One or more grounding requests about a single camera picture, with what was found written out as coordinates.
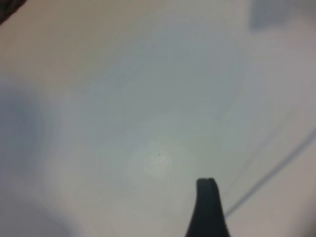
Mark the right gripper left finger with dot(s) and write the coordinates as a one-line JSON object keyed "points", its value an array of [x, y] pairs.
{"points": [[200, 217]]}

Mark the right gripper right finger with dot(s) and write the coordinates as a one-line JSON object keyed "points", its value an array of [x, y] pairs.
{"points": [[217, 222]]}

